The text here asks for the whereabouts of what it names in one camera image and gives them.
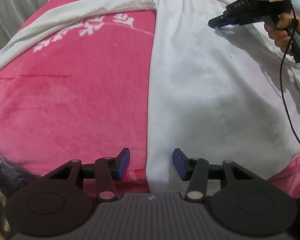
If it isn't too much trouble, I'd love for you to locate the pink printed blanket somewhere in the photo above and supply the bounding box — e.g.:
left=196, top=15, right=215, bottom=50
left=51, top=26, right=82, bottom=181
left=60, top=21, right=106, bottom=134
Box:
left=0, top=0, right=300, bottom=200

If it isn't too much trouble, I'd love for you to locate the black cable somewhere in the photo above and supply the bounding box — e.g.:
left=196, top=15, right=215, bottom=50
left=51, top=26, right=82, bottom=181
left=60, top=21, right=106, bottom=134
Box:
left=279, top=2, right=300, bottom=158

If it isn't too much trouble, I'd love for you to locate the blue grey cloth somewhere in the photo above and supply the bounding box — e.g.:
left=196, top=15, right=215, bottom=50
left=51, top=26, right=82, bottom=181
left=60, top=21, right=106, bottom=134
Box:
left=0, top=150, right=39, bottom=198

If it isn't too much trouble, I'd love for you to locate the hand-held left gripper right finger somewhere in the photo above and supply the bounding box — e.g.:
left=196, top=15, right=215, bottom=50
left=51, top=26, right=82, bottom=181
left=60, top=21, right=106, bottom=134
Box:
left=172, top=148, right=260, bottom=202

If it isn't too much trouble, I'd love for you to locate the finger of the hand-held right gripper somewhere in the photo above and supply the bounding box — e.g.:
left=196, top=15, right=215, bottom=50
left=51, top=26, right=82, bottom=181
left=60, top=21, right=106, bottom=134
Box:
left=219, top=17, right=242, bottom=28
left=208, top=15, right=230, bottom=28

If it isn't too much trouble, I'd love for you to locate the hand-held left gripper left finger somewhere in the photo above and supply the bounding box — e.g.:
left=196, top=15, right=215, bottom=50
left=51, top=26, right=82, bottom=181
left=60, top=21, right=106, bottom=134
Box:
left=44, top=148, right=130, bottom=203

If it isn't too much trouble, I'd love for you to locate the person's right hand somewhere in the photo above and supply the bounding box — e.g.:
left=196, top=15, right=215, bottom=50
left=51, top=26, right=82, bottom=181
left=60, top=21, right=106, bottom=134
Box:
left=264, top=12, right=300, bottom=54

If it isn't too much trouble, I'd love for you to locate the white garment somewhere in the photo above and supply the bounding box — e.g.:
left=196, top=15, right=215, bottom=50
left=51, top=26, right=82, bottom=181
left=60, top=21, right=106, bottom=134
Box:
left=0, top=0, right=300, bottom=193

